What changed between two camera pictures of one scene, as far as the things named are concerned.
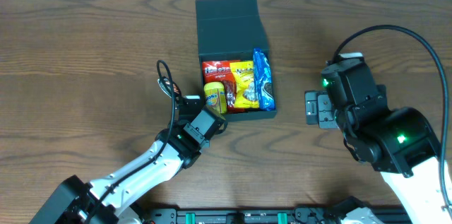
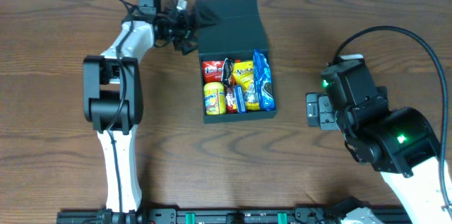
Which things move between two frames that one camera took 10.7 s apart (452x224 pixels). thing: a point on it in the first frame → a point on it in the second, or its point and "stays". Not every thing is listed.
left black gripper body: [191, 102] → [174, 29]
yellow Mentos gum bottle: [215, 94] stays
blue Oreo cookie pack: [263, 79] stays
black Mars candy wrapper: [164, 83] → [227, 71]
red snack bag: [221, 71] stays
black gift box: [229, 29] stays
